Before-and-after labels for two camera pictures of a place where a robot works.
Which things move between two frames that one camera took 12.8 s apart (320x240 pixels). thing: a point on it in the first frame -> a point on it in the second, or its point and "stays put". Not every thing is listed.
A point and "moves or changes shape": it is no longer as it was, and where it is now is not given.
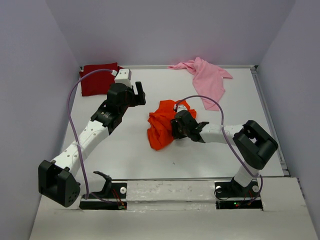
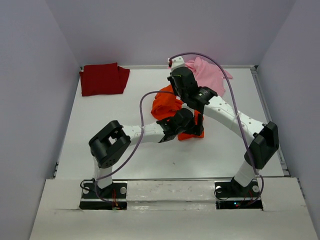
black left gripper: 137,100 -> 195,130
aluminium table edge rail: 280,153 stays put
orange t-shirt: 160,130 moves or changes shape
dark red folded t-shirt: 98,83 stays put
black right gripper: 176,134 -> 170,78
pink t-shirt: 208,79 stays put
